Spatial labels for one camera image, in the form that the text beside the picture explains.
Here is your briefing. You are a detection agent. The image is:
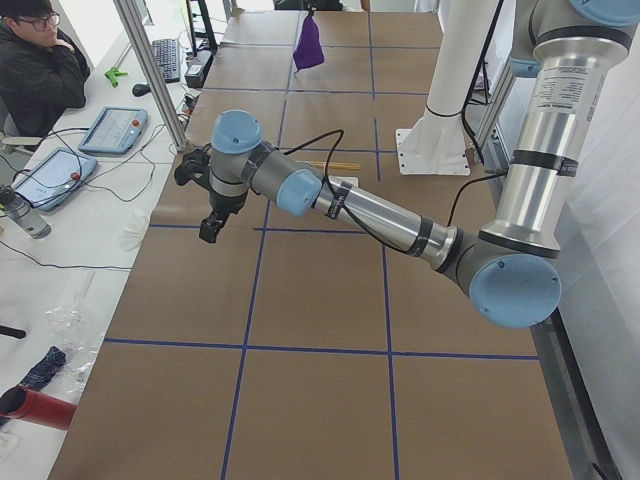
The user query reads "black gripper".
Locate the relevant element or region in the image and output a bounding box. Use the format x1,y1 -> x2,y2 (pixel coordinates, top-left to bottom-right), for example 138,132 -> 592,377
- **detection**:
199,188 -> 248,244
305,0 -> 322,12

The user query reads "purple microfiber towel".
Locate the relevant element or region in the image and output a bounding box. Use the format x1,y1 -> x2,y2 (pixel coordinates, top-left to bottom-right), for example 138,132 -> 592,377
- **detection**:
293,10 -> 325,72

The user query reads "wooden rack rod upper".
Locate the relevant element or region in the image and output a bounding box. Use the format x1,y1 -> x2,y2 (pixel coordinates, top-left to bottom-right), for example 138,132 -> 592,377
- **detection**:
299,160 -> 361,171

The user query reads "white crumpled tissue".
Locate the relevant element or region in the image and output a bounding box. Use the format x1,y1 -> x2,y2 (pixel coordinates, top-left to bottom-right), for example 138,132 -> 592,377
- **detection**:
120,209 -> 150,251

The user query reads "black power strip box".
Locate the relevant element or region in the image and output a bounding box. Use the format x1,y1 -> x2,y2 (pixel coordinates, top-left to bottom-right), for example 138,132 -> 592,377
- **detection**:
184,50 -> 214,89

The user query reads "blue teach pendant far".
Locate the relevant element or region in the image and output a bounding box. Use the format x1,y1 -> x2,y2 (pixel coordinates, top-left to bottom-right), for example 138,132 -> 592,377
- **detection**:
78,106 -> 148,156

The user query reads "blue teach pendant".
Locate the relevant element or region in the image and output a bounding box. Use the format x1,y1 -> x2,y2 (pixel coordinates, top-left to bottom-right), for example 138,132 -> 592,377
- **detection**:
78,106 -> 148,156
13,148 -> 98,212

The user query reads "black keyboard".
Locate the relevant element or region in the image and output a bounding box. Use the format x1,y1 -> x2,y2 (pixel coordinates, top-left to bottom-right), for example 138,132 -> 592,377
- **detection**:
151,39 -> 181,83

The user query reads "black computer mouse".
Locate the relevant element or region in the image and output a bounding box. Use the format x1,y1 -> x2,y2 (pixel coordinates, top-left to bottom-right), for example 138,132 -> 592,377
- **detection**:
132,84 -> 151,97

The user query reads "blue teach pendant near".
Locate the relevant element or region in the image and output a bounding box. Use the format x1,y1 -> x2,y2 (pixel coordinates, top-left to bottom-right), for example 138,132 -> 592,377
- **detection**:
13,148 -> 98,212

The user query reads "clear plastic wrap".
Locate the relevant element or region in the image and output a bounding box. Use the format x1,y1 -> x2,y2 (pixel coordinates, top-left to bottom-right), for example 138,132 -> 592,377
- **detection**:
45,271 -> 104,403

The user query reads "green clamp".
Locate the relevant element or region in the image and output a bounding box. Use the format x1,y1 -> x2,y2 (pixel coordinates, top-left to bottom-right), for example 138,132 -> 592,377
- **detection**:
104,66 -> 128,88

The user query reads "clear water bottle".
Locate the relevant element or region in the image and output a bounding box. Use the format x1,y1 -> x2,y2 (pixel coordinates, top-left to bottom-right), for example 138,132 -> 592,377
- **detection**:
0,185 -> 51,239

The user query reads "seated person in black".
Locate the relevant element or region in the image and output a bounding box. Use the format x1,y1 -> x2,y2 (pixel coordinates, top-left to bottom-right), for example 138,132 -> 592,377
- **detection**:
1,0 -> 90,137

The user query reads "dark blue folded umbrella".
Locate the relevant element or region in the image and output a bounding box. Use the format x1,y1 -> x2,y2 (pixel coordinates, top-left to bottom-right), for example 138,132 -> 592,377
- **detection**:
20,346 -> 66,391

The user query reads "red cylinder tube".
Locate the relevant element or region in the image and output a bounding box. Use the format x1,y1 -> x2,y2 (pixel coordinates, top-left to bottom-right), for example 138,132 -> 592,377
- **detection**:
1,385 -> 76,430

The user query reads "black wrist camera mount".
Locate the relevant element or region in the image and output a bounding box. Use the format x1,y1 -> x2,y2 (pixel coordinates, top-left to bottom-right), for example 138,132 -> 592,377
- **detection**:
174,148 -> 210,190

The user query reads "aluminium frame post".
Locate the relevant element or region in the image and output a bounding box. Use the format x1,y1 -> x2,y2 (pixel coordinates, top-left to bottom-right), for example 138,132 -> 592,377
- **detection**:
113,0 -> 188,152

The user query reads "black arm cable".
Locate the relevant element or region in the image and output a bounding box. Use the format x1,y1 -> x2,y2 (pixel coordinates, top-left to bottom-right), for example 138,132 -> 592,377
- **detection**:
249,129 -> 511,251

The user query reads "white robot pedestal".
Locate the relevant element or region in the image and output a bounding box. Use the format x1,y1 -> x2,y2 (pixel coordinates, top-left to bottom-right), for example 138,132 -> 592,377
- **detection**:
395,1 -> 511,176

